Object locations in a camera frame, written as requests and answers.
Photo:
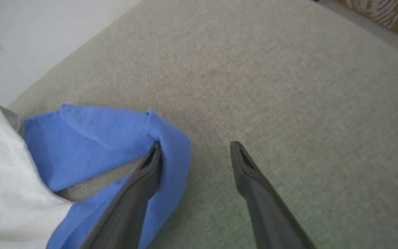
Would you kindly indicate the blue and white shirt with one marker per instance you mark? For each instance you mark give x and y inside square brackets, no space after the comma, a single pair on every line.
[92,138]

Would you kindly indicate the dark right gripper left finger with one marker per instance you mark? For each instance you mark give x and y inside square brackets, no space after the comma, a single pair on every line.
[126,214]

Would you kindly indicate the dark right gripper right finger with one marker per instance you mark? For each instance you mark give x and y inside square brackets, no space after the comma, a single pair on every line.
[271,214]

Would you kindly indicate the grey fabric sofa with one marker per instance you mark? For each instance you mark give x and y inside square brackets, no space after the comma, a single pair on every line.
[288,103]

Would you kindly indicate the brown patterned cardboard box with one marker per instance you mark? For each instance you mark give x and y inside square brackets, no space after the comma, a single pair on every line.
[392,14]

